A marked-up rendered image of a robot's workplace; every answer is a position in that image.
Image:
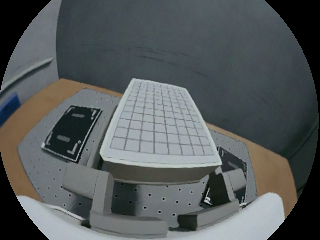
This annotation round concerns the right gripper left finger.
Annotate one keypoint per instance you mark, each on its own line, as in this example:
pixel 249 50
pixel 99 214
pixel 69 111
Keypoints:
pixel 97 185

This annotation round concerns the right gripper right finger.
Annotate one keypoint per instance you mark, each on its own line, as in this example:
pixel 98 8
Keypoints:
pixel 224 204

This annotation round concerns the white deep-well block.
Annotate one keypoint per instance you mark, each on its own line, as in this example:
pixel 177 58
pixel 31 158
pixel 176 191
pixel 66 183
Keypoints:
pixel 158 137

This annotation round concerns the grey perforated base plate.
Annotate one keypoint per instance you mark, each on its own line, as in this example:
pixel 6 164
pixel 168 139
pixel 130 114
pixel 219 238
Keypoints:
pixel 46 171

